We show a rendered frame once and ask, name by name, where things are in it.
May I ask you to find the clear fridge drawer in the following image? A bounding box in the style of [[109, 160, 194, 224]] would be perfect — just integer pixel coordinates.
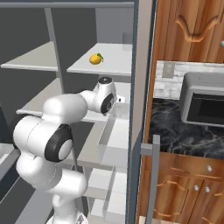
[[97, 101, 131, 169]]

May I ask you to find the beige fridge door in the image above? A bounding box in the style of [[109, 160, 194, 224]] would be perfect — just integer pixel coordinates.
[[127, 0, 158, 224]]

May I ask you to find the wide white fridge shelf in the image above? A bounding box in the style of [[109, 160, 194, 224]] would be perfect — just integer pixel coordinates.
[[66, 42, 134, 77]]

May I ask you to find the yellow lemon with green leaf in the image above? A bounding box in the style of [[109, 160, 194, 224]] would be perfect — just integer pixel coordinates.
[[88, 52, 105, 66]]

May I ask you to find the white freezer drawer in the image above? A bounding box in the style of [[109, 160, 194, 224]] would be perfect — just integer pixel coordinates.
[[86, 167, 128, 224]]

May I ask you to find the narrow white fridge shelf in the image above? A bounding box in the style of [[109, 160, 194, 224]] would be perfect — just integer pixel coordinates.
[[0, 40, 60, 73]]

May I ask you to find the wooden drawer front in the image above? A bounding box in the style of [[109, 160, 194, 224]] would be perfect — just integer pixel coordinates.
[[151, 151, 224, 183]]

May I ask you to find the grey fridge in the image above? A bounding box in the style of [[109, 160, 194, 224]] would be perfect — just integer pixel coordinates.
[[0, 0, 158, 224]]

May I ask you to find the grey microwave oven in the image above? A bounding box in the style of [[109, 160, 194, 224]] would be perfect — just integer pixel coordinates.
[[178, 72, 224, 128]]

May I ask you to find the wooden base cupboard door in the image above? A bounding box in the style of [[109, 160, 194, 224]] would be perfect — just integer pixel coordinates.
[[187, 182, 224, 224], [139, 174, 204, 224]]

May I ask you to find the grey wall socket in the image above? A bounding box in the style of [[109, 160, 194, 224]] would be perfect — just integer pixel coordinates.
[[162, 60, 176, 79]]

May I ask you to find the grey fridge door handle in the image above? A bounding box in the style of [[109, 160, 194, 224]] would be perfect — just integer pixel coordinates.
[[140, 134, 161, 224]]

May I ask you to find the wooden wall cupboard door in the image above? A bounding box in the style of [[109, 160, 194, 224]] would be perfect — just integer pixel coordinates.
[[153, 0, 224, 64]]

